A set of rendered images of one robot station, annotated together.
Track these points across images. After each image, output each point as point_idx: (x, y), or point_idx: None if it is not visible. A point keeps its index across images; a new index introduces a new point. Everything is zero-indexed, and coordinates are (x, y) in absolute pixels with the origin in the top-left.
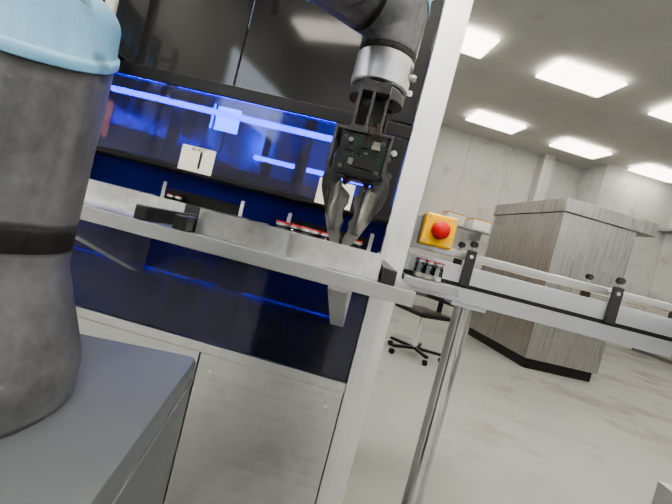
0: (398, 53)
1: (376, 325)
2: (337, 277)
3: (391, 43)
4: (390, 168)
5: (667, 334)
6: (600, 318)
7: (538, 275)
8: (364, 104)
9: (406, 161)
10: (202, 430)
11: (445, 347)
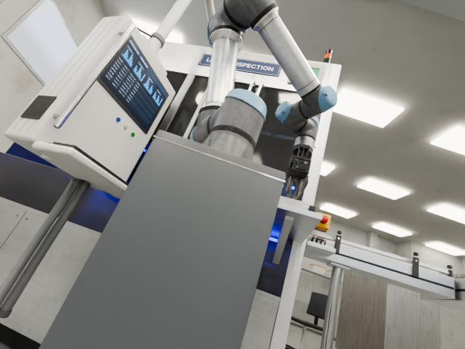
0: (310, 138)
1: (295, 265)
2: (292, 208)
3: (308, 135)
4: None
5: (448, 284)
6: (410, 274)
7: (374, 251)
8: (299, 151)
9: (305, 190)
10: None
11: (330, 289)
